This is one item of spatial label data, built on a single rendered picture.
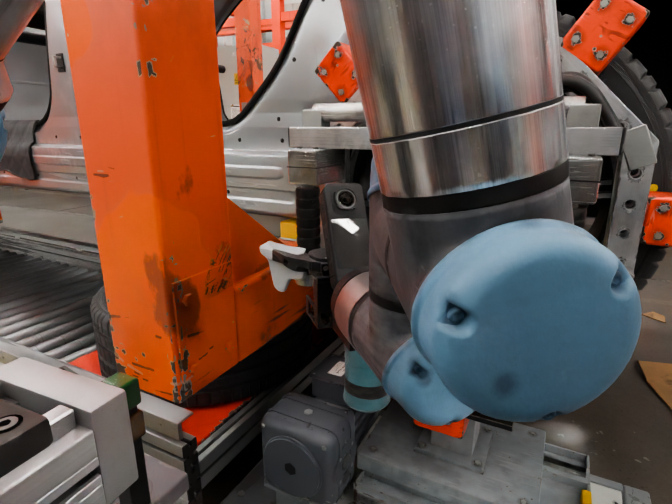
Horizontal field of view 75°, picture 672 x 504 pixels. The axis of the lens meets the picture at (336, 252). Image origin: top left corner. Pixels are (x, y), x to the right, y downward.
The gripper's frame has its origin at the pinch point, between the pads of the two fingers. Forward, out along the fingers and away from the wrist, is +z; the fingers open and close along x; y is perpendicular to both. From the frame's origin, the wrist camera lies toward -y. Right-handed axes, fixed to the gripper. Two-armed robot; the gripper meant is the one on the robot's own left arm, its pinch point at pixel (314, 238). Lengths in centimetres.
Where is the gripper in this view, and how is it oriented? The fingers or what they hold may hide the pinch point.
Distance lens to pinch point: 61.4
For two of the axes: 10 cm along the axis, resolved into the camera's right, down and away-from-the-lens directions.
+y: -0.1, 9.6, 2.7
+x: 9.5, -0.8, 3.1
